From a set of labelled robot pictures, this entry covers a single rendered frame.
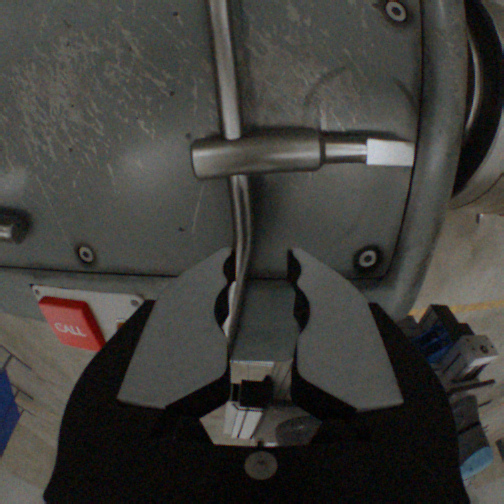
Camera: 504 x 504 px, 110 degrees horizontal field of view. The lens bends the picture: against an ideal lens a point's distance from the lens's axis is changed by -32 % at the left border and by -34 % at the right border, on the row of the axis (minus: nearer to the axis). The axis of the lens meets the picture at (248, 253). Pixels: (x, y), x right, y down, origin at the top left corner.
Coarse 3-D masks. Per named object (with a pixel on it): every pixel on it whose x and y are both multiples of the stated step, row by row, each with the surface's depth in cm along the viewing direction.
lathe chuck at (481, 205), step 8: (496, 184) 17; (488, 192) 18; (496, 192) 18; (480, 200) 20; (488, 200) 20; (496, 200) 19; (456, 208) 24; (464, 208) 23; (472, 208) 23; (480, 208) 22; (488, 208) 22; (496, 208) 21
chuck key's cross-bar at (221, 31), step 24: (216, 0) 8; (216, 24) 9; (216, 48) 9; (216, 72) 10; (216, 96) 11; (240, 96) 11; (240, 120) 11; (240, 192) 13; (240, 216) 14; (240, 240) 14; (240, 264) 15; (240, 288) 16
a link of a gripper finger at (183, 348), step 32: (224, 256) 11; (192, 288) 9; (224, 288) 9; (160, 320) 8; (192, 320) 8; (224, 320) 9; (160, 352) 6; (192, 352) 7; (224, 352) 7; (128, 384) 6; (160, 384) 6; (192, 384) 6; (224, 384) 6; (192, 416) 6
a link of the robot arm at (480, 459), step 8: (464, 432) 42; (472, 432) 40; (480, 432) 39; (464, 440) 40; (472, 440) 39; (480, 440) 37; (464, 448) 39; (472, 448) 37; (480, 448) 35; (488, 448) 34; (464, 456) 37; (472, 456) 35; (480, 456) 34; (488, 456) 32; (464, 464) 36; (472, 464) 34; (480, 464) 32; (488, 464) 32; (464, 472) 34; (472, 472) 32
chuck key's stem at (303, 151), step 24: (192, 144) 12; (216, 144) 12; (240, 144) 11; (264, 144) 11; (288, 144) 11; (312, 144) 11; (336, 144) 11; (360, 144) 11; (384, 144) 11; (408, 144) 11; (192, 168) 12; (216, 168) 12; (240, 168) 12; (264, 168) 12; (288, 168) 12; (312, 168) 12
